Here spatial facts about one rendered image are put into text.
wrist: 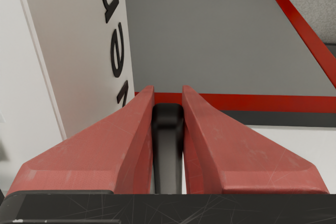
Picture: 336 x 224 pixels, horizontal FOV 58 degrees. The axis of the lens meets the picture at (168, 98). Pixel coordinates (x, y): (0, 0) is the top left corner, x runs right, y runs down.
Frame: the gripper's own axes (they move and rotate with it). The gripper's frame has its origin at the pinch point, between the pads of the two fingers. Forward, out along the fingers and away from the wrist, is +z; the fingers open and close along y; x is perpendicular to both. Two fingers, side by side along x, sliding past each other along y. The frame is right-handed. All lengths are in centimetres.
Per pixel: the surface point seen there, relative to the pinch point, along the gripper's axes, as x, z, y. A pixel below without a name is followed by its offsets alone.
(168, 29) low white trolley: 14.0, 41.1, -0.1
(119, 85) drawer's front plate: 1.6, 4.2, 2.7
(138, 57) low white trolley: 14.1, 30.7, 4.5
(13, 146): 9.0, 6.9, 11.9
